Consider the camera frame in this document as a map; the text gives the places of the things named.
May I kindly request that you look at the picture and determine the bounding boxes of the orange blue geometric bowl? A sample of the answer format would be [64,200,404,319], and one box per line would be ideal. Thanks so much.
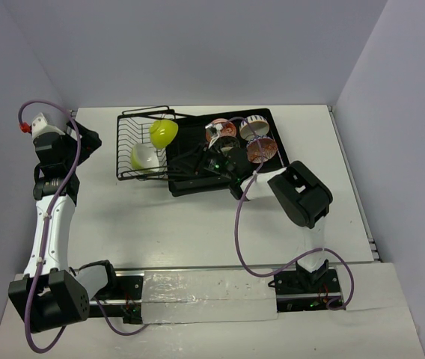
[246,135,278,164]

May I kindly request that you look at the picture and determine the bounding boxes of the purple cable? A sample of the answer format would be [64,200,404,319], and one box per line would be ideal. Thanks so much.
[17,99,150,353]
[215,116,356,311]

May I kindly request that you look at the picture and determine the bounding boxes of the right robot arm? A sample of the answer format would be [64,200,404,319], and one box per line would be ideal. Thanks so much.
[168,147,333,292]

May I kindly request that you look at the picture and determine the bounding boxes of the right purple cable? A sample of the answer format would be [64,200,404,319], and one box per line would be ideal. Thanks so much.
[215,116,356,311]

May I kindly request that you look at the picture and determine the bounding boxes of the orange floral bowl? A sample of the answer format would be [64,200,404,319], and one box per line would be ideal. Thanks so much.
[205,118,237,143]

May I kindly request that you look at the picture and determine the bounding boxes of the black wire plate rack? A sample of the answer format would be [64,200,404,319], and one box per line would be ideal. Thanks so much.
[115,105,186,181]

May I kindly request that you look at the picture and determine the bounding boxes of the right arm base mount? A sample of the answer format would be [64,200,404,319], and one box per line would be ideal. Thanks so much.
[268,269,343,313]

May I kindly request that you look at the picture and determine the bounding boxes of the white bowl pink rim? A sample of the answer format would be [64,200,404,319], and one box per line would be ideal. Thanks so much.
[239,115,269,141]

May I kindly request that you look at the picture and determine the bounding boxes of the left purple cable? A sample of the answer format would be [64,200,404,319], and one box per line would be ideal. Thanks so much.
[17,99,150,353]

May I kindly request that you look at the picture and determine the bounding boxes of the green bowl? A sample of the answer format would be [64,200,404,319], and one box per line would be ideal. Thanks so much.
[149,119,179,150]

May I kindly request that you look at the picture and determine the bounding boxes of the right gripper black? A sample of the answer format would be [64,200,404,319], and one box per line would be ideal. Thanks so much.
[171,139,238,180]

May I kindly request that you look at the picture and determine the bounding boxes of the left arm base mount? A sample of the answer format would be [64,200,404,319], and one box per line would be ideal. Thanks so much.
[97,274,144,325]

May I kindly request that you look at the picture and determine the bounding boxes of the black dish rack tray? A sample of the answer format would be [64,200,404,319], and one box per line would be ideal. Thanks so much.
[166,108,290,197]

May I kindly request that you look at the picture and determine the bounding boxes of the white square bowl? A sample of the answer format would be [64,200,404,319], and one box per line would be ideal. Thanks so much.
[130,143,159,174]

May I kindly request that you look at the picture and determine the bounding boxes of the black leaf pattern bowl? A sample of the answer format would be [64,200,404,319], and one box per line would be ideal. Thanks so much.
[215,136,240,149]

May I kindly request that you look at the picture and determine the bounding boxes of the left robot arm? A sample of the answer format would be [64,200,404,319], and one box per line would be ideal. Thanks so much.
[8,114,120,334]

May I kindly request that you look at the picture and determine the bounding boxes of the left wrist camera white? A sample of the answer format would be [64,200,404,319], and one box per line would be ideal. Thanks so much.
[19,112,65,140]

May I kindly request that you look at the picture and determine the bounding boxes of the white taped sheet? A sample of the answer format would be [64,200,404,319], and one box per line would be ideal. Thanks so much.
[141,269,278,324]

